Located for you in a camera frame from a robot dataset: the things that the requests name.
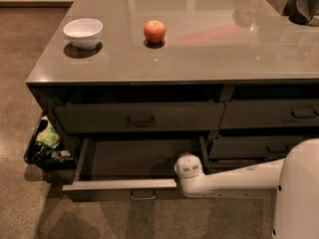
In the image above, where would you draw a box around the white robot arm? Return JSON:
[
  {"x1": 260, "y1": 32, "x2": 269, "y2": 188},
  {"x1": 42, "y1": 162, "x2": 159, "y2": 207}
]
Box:
[{"x1": 174, "y1": 138, "x2": 319, "y2": 239}]

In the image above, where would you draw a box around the dark grey drawer cabinet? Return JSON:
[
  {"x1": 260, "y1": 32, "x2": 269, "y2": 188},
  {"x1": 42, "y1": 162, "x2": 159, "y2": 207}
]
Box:
[{"x1": 25, "y1": 0, "x2": 319, "y2": 184}]

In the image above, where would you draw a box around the red apple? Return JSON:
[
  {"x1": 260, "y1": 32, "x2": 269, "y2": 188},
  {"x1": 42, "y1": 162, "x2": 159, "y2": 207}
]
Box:
[{"x1": 144, "y1": 20, "x2": 166, "y2": 44}]

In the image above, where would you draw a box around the white ceramic bowl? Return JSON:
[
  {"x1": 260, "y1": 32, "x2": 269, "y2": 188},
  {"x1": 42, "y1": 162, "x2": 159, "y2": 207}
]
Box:
[{"x1": 63, "y1": 18, "x2": 104, "y2": 50}]

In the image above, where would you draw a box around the green snack bag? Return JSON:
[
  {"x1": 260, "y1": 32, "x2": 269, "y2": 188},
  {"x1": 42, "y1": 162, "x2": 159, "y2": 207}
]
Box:
[{"x1": 36, "y1": 125, "x2": 60, "y2": 148}]

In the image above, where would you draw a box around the black bin with snacks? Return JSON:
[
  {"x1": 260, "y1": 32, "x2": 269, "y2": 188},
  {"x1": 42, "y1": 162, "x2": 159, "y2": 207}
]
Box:
[{"x1": 24, "y1": 115, "x2": 76, "y2": 170}]

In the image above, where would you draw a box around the black kettle on counter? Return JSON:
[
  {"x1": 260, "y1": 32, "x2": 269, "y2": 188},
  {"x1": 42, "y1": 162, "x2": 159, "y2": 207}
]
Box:
[{"x1": 260, "y1": 0, "x2": 319, "y2": 26}]

